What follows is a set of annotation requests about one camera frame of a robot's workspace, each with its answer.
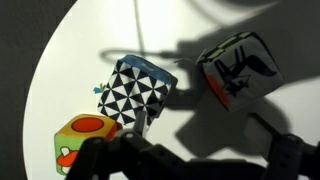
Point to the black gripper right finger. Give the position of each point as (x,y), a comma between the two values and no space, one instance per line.
(290,156)

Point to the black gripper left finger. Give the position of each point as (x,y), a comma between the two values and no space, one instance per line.
(110,156)

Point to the black white triangle foam cube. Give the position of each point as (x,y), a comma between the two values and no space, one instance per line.
(135,90)

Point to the orange circle foam cube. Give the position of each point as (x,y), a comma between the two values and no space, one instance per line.
(80,136)

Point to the checkered fox foam cube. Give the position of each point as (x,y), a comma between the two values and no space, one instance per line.
(241,71)

